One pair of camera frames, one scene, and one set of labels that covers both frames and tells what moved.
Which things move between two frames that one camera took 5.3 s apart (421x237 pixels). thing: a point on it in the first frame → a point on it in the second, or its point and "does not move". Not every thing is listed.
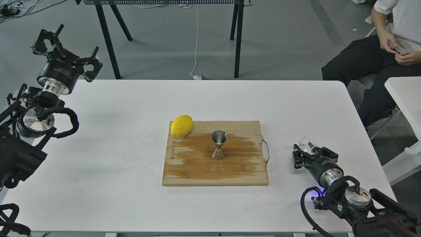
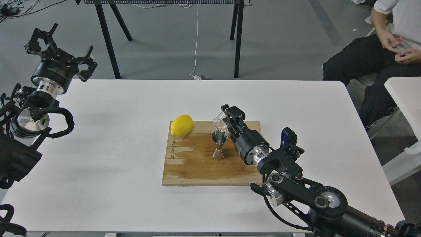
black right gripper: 324,170 → 250,144
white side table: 406,92 does not move
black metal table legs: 235,35 does not move
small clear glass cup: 307,144 → 219,122
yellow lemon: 181,125 does not move
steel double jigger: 219,137 does not move
